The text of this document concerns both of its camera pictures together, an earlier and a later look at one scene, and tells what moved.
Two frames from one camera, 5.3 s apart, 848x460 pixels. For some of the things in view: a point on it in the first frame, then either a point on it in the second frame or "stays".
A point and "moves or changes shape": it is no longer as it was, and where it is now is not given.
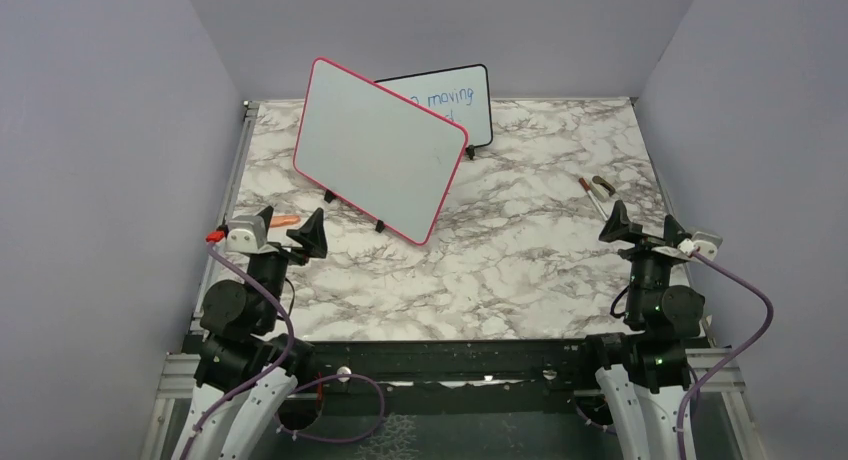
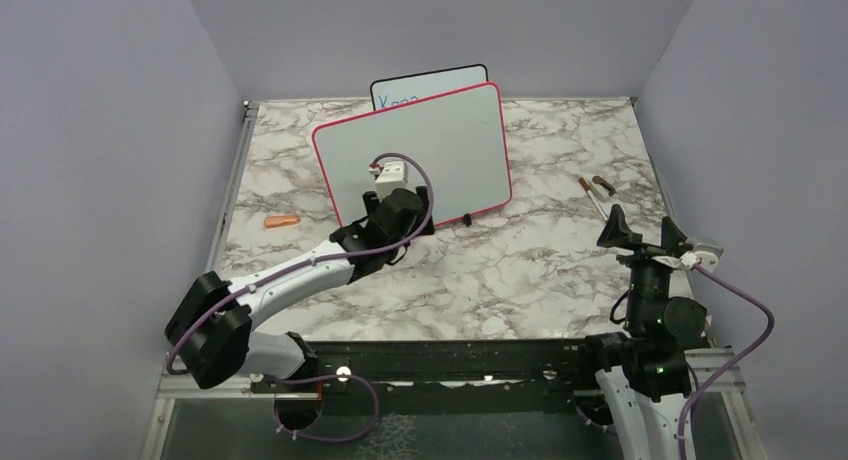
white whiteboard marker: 586,187 stays
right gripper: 620,226 stays
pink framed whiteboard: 375,153 moves or changes shape
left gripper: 312,237 → 421,191
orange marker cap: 280,220 stays
